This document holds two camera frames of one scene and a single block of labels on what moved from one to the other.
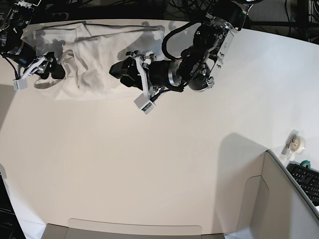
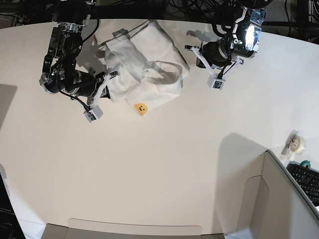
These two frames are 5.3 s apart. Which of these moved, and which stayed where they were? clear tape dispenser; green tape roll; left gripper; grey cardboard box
Moved: left gripper
Stayed: clear tape dispenser; green tape roll; grey cardboard box
